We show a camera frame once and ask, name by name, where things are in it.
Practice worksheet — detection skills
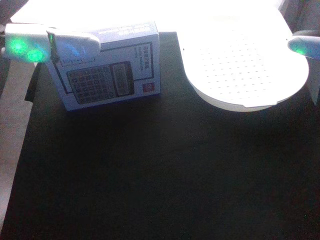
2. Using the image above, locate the white blue calculator box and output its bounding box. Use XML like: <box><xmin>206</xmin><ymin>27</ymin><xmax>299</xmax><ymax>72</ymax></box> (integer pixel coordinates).
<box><xmin>45</xmin><ymin>20</ymin><xmax>162</xmax><ymax>112</ymax></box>

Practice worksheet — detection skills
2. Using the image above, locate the black table cloth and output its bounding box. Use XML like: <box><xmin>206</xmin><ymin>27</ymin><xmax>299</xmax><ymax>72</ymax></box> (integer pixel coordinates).
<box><xmin>0</xmin><ymin>31</ymin><xmax>320</xmax><ymax>240</ymax></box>

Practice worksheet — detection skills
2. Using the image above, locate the white round perforated tray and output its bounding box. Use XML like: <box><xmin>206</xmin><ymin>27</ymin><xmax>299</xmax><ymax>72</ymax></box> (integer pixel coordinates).
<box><xmin>176</xmin><ymin>14</ymin><xmax>310</xmax><ymax>113</ymax></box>

